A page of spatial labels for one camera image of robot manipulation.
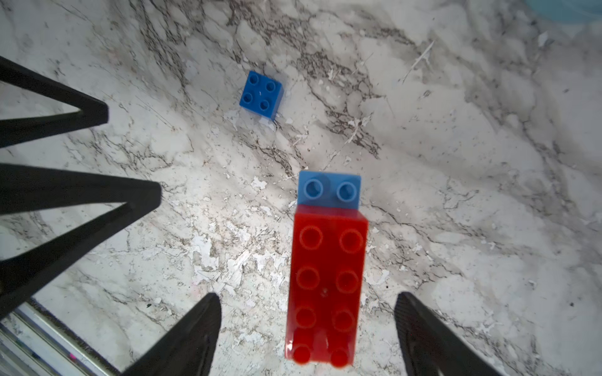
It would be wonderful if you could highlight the light blue long lego brick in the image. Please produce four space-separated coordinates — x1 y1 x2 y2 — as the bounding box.
297 171 362 210

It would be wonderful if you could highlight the small blue lego brick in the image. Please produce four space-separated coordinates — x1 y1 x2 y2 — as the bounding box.
239 70 284 121

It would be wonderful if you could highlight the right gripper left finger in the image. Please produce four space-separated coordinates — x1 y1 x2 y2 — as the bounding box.
123 293 222 375

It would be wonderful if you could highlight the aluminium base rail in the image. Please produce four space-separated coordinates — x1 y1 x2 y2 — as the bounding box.
1 300 120 375

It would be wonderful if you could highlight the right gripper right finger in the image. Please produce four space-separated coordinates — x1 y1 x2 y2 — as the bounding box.
394 292 499 375

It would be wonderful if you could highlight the red long lego brick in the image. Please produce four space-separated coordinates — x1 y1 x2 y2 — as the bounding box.
285 205 368 368

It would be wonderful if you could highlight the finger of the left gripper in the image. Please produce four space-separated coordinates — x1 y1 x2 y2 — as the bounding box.
1 57 109 148
1 164 161 316

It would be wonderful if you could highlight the teal whale shaped dish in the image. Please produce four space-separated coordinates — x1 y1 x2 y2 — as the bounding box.
525 0 601 24

